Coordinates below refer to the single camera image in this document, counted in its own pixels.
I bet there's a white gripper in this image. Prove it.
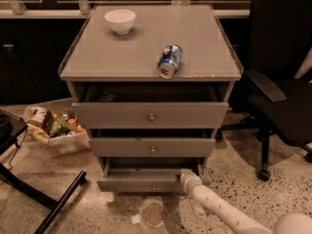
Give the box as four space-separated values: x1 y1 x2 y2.
180 169 202 194

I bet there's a grey bottom drawer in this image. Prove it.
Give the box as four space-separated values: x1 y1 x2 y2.
97 157 211 193

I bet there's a grey drawer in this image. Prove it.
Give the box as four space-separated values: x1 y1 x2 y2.
90 129 215 157
97 157 211 193
73 83 227 129

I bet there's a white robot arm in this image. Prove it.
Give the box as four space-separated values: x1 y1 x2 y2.
180 50 312 234

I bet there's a grey middle drawer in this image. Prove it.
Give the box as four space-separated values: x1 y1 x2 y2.
90 129 215 157

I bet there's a grey top drawer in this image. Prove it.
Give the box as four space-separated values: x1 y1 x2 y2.
73 83 227 129

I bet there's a grey drawer cabinet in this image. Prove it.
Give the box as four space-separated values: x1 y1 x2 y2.
58 4 244 180

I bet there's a dark item in top drawer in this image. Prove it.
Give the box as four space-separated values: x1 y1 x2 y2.
98 93 115 102

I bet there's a round floor cover plate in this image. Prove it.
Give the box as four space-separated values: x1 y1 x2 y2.
140 201 167 229

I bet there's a small white paper scrap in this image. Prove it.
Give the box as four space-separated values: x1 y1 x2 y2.
131 214 140 224

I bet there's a blue soda can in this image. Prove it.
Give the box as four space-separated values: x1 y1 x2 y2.
157 45 183 79

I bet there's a black office chair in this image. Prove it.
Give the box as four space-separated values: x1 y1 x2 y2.
229 0 312 181

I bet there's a clear plastic snack bin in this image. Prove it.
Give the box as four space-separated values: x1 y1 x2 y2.
23 97 90 157

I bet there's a green snack bag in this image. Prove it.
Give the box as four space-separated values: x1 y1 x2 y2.
50 117 69 137

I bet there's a chip bag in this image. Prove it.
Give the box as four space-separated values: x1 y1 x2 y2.
26 106 52 143

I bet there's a white ceramic bowl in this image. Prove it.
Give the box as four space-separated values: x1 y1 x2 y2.
104 9 136 34

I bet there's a black metal stand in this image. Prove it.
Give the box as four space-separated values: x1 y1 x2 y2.
0 110 87 234

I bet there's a black cable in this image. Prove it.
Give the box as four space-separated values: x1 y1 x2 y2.
7 127 29 172

